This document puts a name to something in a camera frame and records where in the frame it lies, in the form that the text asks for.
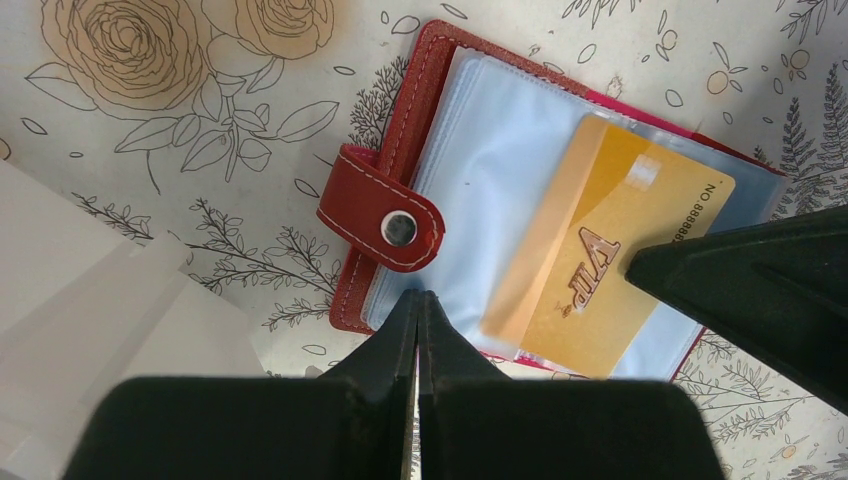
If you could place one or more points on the red card holder wallet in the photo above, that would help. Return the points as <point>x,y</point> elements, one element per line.
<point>476,135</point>

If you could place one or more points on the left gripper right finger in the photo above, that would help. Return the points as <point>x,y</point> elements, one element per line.
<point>478,423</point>

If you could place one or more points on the floral table mat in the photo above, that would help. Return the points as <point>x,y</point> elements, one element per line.
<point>219,122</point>

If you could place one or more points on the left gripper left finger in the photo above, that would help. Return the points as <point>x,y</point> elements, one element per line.
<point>349,423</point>

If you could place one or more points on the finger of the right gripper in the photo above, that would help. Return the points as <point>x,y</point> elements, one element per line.
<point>777,290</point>

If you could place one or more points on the gold VIP card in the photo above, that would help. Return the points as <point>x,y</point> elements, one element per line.
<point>564,297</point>

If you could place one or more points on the white plastic card box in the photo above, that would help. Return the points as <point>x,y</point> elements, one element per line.
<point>83,308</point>

